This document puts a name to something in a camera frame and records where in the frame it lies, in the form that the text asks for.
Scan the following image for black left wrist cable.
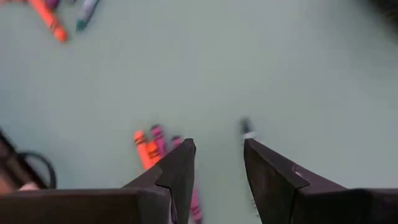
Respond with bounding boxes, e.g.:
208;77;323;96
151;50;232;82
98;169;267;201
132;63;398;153
0;127;57;191

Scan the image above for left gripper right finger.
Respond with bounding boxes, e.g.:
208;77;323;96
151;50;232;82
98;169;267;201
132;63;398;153
243;138;398;224

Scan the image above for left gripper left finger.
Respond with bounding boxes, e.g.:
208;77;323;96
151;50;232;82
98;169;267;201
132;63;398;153
0;138;197;224

